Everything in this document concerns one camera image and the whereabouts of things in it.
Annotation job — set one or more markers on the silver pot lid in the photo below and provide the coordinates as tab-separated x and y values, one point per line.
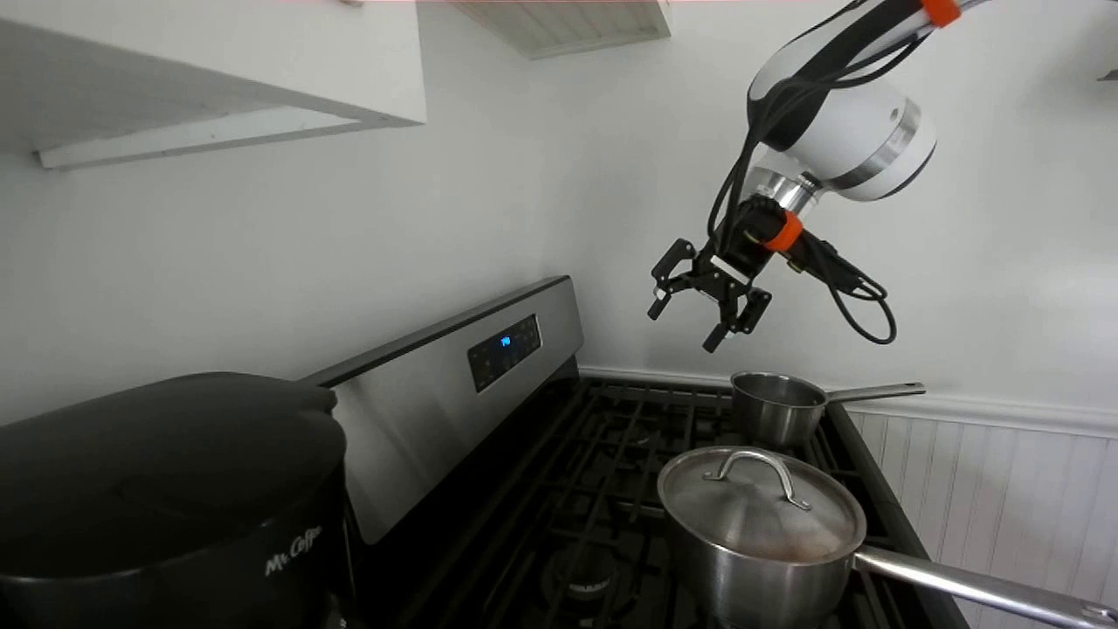
754	509

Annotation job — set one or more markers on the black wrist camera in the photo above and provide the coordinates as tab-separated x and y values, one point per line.
765	226

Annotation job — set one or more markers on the small silver saucepan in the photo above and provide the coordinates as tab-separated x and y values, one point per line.
772	408

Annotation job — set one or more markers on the black coffee maker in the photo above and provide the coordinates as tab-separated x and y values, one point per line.
162	490

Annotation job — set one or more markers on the white wall cabinet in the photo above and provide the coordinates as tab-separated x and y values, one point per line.
175	58

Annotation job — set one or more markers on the large silver pot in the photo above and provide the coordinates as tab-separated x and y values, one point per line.
770	588

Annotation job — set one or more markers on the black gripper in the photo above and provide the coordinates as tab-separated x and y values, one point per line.
721	276

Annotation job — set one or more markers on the stainless steel gas stove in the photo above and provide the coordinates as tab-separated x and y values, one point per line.
467	397

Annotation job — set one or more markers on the white range hood vent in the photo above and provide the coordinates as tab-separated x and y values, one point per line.
572	21

